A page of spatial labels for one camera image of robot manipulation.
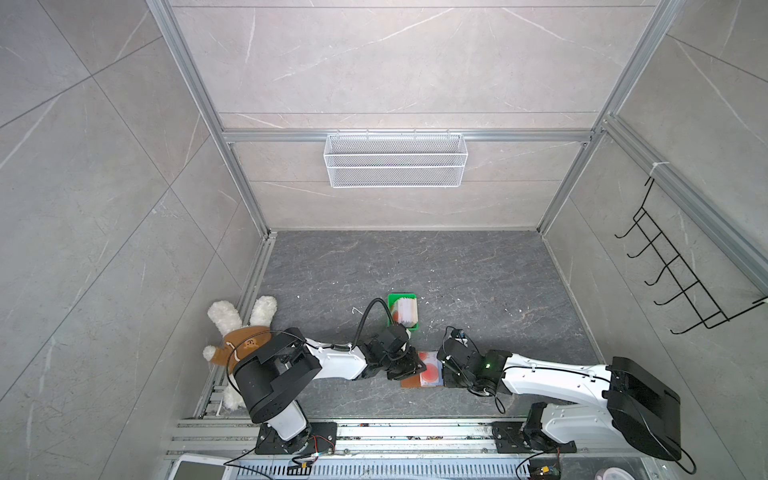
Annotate brown leather card holder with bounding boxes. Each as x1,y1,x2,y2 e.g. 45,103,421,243
400,373,421,388

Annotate green plastic card tray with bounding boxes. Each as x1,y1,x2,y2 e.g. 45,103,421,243
387,293,419,331

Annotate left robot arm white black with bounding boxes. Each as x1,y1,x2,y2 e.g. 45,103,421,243
230,324,427,452

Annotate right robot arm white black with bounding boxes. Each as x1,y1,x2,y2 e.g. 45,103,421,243
437,329,684,461

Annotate stack of credit cards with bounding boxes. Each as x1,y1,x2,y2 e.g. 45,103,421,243
391,297,418,328

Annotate white brown plush toy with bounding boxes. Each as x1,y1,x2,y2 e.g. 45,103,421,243
202,296,278,411

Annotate white device at bottom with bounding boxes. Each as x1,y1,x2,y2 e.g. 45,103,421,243
168,453,236,480

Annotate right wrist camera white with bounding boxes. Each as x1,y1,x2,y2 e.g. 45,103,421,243
443,326,470,345

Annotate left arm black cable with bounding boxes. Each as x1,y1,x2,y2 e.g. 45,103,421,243
350,297,396,350

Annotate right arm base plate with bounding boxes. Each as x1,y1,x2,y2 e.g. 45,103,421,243
491,421,577,454

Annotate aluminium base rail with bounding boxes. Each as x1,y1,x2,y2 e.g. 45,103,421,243
162,417,673,479

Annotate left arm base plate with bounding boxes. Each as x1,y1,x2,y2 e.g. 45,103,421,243
254,422,338,457

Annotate white wire mesh basket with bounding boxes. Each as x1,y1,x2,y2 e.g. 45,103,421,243
323,132,469,188

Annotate black wire hook rack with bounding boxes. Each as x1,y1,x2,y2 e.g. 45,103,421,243
614,177,767,336

